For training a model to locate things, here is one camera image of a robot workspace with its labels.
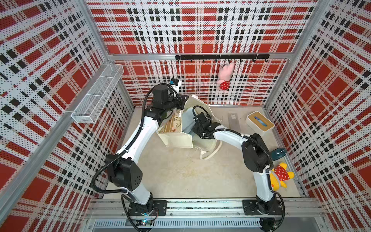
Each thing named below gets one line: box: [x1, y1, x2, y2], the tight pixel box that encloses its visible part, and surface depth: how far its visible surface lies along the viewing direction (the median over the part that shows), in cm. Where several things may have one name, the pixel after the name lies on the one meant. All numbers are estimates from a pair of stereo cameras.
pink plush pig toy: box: [216, 61, 235, 91], surface depth 97 cm
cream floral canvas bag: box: [156, 95, 221, 160], surface depth 83 cm
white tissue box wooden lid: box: [246, 110, 275, 132], surface depth 107 cm
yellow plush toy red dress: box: [269, 162, 295, 191], surface depth 80 cm
